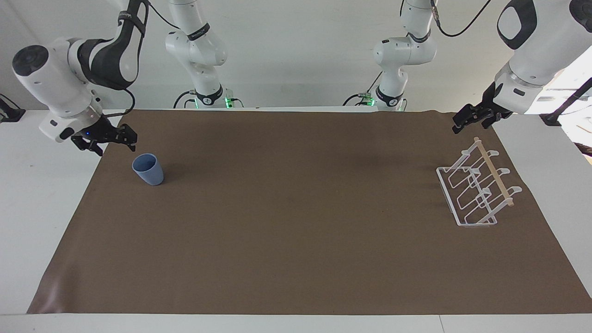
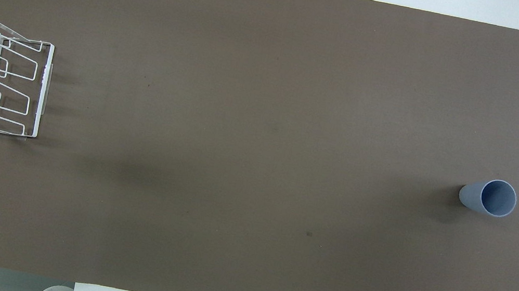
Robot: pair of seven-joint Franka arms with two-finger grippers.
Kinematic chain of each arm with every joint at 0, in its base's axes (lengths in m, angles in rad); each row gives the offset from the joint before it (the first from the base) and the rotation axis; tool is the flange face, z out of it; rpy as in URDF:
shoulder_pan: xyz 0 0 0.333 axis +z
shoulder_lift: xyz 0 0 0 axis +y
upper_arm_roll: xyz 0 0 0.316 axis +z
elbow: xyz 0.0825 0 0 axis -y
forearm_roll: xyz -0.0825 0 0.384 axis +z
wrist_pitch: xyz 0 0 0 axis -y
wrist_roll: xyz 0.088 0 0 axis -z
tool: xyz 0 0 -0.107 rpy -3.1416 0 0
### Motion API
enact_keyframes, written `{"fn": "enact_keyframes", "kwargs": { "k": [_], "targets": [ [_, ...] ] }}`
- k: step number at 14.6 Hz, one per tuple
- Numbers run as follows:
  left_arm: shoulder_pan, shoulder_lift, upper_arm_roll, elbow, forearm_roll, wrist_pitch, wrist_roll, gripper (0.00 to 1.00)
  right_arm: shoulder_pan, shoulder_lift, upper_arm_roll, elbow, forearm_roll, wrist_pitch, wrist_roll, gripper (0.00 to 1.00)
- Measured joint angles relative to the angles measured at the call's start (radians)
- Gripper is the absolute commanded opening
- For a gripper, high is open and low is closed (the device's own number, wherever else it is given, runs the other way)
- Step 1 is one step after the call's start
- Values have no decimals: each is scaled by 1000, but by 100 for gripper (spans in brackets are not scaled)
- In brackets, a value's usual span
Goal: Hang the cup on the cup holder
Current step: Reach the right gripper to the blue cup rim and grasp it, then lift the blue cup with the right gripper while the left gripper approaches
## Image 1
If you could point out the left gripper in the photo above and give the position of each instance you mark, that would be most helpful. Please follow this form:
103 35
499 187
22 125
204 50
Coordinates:
496 102

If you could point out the blue cup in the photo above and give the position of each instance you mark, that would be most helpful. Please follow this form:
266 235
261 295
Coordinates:
149 169

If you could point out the black stand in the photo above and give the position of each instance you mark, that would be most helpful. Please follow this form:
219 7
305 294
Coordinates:
566 104
10 111

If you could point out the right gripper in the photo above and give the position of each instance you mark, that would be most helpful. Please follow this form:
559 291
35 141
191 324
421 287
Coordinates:
91 128

